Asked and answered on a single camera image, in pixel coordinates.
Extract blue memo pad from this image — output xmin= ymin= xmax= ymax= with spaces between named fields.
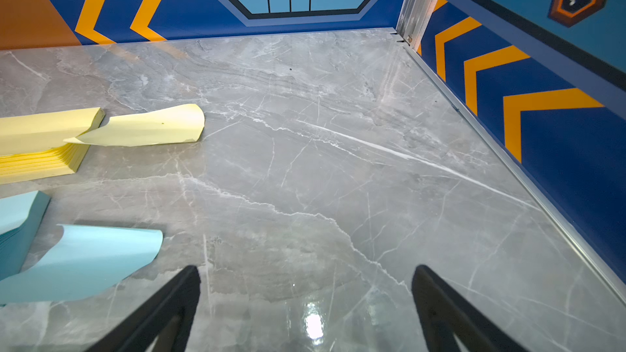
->
xmin=1 ymin=191 xmax=51 ymax=280

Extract torn yellow memo page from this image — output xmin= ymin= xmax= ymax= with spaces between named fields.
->
xmin=65 ymin=104 xmax=205 ymax=147

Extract yellow memo pad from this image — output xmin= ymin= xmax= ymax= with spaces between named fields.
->
xmin=1 ymin=108 xmax=104 ymax=184

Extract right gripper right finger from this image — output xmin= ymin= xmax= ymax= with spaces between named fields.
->
xmin=412 ymin=265 xmax=525 ymax=351

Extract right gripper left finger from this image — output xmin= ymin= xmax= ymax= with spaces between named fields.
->
xmin=88 ymin=266 xmax=201 ymax=351

